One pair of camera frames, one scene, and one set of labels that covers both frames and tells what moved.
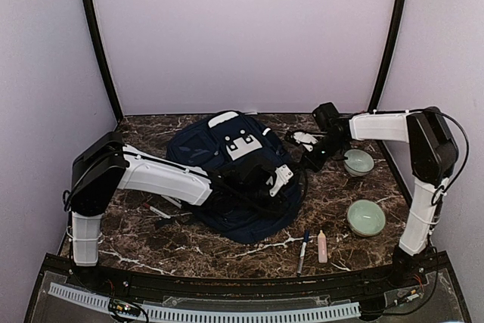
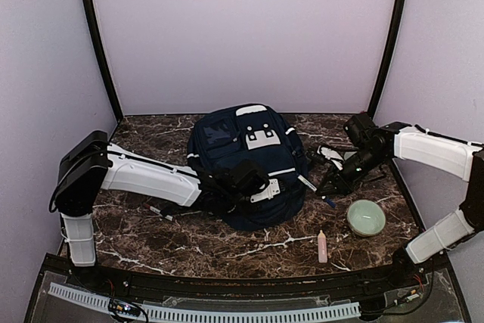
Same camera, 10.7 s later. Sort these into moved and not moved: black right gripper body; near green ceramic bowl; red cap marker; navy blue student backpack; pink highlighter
Moved: navy blue student backpack; black right gripper body
Not moved: pink highlighter; near green ceramic bowl; red cap marker
